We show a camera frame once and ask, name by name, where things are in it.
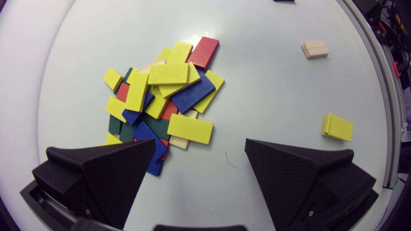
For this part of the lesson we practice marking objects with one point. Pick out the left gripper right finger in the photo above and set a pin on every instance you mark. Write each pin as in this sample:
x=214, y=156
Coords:
x=289, y=179

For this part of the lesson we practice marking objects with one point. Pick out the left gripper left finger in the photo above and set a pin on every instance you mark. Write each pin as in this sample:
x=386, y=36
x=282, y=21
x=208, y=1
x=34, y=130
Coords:
x=106, y=179

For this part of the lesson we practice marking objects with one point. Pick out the yellow wooden block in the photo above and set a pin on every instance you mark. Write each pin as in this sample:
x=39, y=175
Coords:
x=324, y=125
x=137, y=91
x=179, y=52
x=163, y=54
x=112, y=78
x=341, y=127
x=156, y=106
x=213, y=86
x=193, y=76
x=115, y=108
x=190, y=128
x=168, y=74
x=111, y=140

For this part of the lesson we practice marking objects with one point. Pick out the green wooden block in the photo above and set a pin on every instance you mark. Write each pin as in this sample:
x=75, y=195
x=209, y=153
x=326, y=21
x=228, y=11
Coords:
x=126, y=132
x=114, y=124
x=158, y=126
x=127, y=76

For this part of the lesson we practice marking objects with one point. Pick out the red wooden block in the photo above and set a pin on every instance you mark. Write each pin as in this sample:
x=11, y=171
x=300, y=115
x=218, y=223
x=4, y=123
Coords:
x=165, y=143
x=203, y=52
x=169, y=110
x=122, y=92

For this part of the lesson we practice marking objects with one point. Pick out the natural wooden block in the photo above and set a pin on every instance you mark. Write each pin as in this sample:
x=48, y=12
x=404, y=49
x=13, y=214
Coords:
x=318, y=55
x=178, y=142
x=151, y=65
x=315, y=47

